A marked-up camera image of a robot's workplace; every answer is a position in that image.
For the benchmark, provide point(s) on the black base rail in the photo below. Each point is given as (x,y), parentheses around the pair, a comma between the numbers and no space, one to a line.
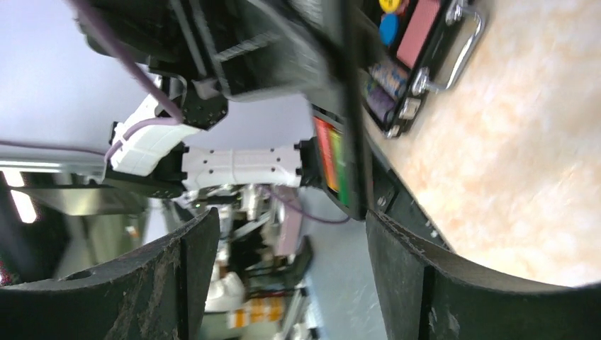
(393,198)

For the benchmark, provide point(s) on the black poker chip case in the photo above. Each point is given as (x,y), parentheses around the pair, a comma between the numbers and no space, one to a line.
(394,94)

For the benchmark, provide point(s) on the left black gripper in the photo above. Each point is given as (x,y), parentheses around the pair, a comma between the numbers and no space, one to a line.
(263,49)

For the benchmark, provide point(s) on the pink card deck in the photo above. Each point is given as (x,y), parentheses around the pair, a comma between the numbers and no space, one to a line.
(417,31)

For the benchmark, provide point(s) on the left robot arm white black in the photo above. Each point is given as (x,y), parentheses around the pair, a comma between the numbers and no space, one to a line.
(147,152)

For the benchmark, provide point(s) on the blue poker chip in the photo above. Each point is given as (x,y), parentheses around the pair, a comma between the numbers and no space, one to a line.
(388,28)

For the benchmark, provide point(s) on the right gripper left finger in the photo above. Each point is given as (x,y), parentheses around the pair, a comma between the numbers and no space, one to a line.
(157,291)

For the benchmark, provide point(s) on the yellow poker chip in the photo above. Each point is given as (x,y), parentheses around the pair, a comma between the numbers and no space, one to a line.
(392,6)

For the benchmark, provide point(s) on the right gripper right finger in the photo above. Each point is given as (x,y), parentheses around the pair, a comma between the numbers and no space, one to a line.
(428,292)

